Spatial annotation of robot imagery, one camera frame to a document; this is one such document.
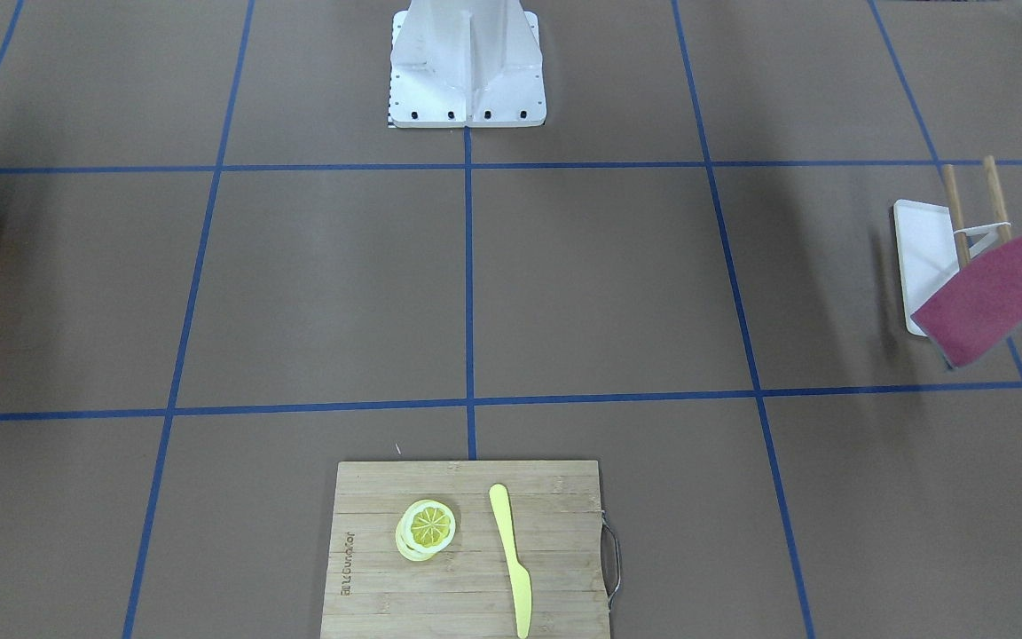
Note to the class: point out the pink cloth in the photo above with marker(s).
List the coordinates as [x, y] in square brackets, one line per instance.
[978, 308]

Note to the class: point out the wooden rack bar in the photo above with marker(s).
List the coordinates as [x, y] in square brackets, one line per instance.
[997, 199]
[955, 207]

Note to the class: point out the white rack tray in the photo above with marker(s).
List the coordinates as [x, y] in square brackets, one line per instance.
[927, 259]

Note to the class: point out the wooden cutting board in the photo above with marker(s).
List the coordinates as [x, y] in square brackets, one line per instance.
[463, 592]

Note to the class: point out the yellow plastic knife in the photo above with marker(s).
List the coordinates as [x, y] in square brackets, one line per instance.
[518, 575]

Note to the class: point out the yellow lemon slice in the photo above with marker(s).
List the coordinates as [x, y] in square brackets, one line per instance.
[425, 529]

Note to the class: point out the white pedestal column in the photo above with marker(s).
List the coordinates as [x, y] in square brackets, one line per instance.
[466, 64]

